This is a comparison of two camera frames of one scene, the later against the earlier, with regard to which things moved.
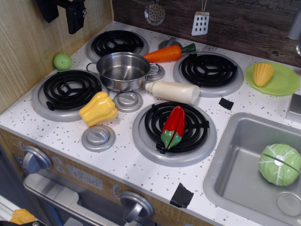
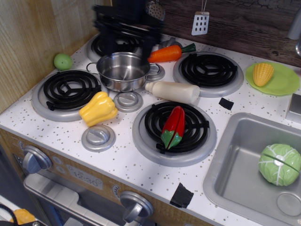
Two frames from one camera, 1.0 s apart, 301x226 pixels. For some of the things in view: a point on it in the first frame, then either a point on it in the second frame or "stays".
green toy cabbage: [280, 164] stays
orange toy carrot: [170, 53] stays
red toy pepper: [173, 133] stays
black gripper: [75, 12] to [109, 20]
